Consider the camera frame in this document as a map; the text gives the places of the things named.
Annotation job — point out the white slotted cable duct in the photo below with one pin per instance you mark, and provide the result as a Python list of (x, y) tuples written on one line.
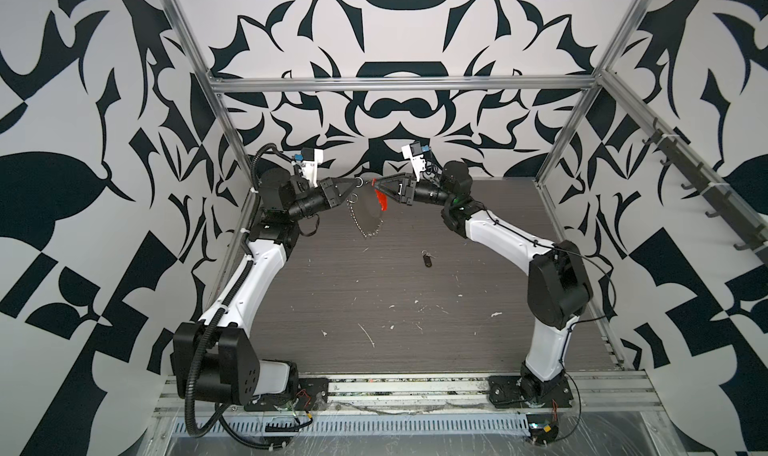
[(327, 425)]

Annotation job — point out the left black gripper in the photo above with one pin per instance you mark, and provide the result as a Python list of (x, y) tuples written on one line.
[(330, 192)]

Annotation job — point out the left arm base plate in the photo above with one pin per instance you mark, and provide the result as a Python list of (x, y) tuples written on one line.
[(301, 395)]

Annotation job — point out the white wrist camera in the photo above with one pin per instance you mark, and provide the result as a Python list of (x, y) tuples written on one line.
[(415, 153), (308, 161)]

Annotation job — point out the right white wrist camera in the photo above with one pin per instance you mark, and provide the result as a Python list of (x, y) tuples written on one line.
[(415, 153)]

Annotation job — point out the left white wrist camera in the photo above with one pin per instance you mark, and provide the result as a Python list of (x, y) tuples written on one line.
[(308, 161)]

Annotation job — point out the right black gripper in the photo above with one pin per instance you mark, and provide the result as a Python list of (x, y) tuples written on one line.
[(408, 193)]

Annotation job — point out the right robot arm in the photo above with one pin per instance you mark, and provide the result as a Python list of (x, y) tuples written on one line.
[(558, 287)]

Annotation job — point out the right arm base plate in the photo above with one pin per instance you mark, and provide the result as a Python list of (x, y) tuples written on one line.
[(527, 391)]

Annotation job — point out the aluminium frame crossbar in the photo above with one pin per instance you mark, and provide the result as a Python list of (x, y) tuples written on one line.
[(404, 83)]

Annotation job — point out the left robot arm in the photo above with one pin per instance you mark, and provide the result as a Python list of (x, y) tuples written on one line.
[(213, 358)]

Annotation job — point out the black wall hook rack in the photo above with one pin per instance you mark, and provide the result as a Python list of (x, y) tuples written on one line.
[(722, 197)]

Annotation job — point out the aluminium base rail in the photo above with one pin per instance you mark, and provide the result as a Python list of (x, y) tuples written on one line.
[(590, 391)]

